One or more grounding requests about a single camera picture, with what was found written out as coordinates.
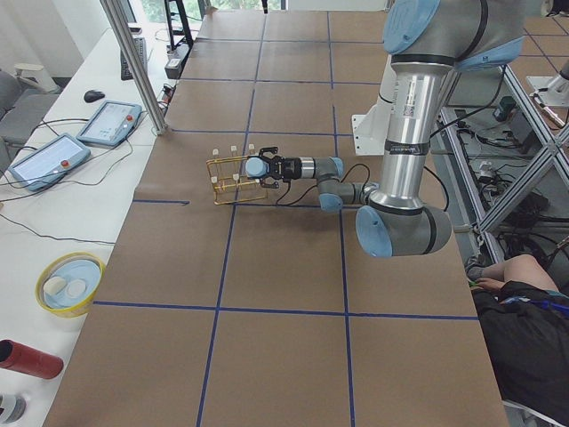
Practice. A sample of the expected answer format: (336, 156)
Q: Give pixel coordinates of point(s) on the person in black shorts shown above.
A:
(524, 318)

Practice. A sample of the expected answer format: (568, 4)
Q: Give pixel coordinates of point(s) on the gold wire cup holder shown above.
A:
(230, 183)

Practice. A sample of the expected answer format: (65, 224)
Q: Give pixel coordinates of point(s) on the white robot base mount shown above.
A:
(370, 130)

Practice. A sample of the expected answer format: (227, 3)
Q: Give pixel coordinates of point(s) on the aluminium frame post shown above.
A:
(118, 22)

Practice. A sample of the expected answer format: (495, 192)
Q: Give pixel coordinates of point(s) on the blue teach pendant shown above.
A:
(111, 124)
(49, 164)

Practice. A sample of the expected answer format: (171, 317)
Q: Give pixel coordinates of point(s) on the red cylinder bottle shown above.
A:
(23, 359)

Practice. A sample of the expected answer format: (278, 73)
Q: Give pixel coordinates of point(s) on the far blue teach pendant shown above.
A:
(111, 124)

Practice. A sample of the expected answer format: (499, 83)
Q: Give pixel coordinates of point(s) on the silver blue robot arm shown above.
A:
(426, 40)

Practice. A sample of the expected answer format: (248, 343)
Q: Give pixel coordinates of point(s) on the near blue teach pendant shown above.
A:
(49, 164)

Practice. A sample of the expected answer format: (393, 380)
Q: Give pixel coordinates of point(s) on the black computer mouse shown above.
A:
(93, 95)

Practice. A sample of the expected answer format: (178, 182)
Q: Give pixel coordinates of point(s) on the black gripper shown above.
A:
(291, 169)

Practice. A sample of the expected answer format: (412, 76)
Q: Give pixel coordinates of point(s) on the light blue plastic cup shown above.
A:
(256, 168)

